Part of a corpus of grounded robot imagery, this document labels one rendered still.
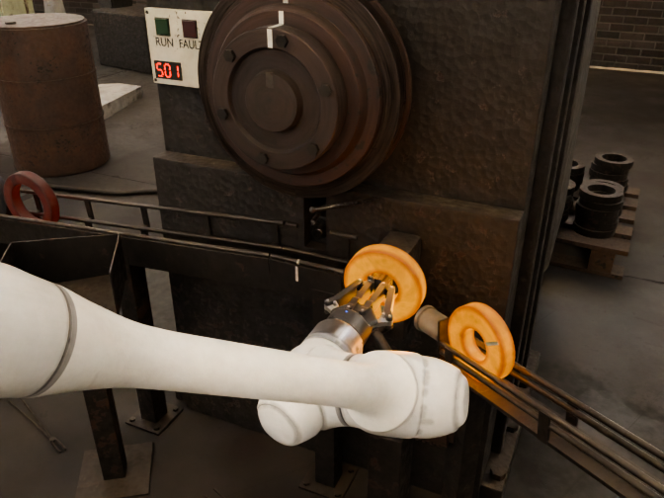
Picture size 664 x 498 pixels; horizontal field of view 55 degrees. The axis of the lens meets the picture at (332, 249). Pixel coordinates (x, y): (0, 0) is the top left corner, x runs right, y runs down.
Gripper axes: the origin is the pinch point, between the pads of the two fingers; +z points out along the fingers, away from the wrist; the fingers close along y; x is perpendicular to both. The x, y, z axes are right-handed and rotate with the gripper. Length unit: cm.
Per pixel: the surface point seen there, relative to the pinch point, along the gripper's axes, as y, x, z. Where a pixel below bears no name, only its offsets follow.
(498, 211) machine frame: 14.4, 1.5, 31.7
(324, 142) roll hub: -17.3, 19.9, 11.4
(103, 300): -72, -24, -2
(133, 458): -77, -84, 0
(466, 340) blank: 15.3, -15.2, 6.8
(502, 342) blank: 22.8, -9.2, 1.3
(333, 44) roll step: -17.6, 37.4, 16.9
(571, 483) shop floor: 42, -86, 45
